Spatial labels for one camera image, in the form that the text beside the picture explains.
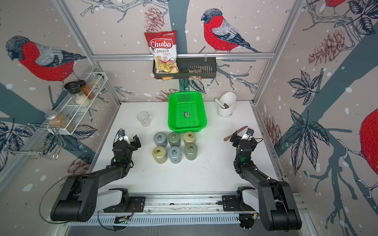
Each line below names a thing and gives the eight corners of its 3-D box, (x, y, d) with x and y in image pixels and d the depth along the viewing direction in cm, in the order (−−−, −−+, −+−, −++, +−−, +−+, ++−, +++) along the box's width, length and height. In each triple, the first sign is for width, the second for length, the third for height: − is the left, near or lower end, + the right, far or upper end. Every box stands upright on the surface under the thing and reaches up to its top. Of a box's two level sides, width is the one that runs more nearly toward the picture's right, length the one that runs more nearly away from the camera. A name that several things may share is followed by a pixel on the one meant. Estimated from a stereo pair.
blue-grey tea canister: (169, 163, 89) (167, 157, 82) (170, 151, 94) (168, 145, 87) (181, 163, 89) (180, 157, 82) (182, 151, 94) (181, 145, 87)
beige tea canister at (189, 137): (183, 146, 96) (183, 140, 89) (184, 137, 100) (183, 131, 94) (195, 146, 96) (195, 140, 89) (195, 137, 100) (195, 131, 94)
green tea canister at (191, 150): (184, 160, 91) (184, 154, 84) (185, 147, 96) (184, 141, 90) (197, 160, 91) (197, 154, 84) (197, 147, 96) (197, 141, 90)
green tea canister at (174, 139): (169, 148, 96) (167, 142, 89) (170, 138, 100) (168, 132, 94) (180, 148, 96) (179, 142, 89) (181, 138, 100) (180, 131, 94)
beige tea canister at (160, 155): (154, 163, 89) (151, 158, 82) (156, 151, 94) (153, 145, 87) (167, 163, 89) (165, 158, 82) (168, 151, 94) (166, 145, 87)
